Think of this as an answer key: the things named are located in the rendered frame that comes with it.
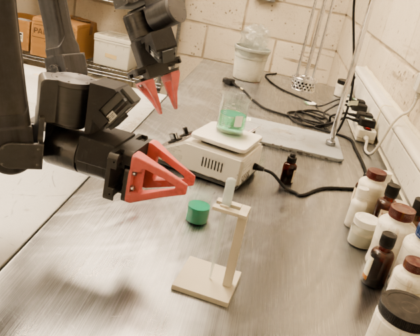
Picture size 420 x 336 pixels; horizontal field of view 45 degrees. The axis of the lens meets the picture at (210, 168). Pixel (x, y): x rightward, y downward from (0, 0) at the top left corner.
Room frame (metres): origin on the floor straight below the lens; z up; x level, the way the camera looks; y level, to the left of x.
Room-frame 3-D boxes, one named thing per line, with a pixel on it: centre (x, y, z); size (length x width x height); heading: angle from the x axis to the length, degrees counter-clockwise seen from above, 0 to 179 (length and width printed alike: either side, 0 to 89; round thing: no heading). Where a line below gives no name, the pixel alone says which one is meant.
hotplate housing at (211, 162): (1.00, 0.00, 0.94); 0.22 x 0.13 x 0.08; 71
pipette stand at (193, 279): (0.60, -0.03, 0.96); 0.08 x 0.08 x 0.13; 78
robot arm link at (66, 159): (0.64, 0.20, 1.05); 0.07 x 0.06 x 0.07; 79
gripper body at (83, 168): (0.63, 0.14, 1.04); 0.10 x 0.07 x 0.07; 169
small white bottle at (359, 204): (0.87, -0.29, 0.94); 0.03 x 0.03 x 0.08
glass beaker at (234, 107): (1.01, -0.02, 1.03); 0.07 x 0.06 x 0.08; 69
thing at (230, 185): (0.59, -0.03, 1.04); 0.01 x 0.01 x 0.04; 78
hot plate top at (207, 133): (0.99, -0.02, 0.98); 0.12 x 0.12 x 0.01; 70
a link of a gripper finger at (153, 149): (0.62, 0.07, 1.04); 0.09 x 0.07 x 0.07; 79
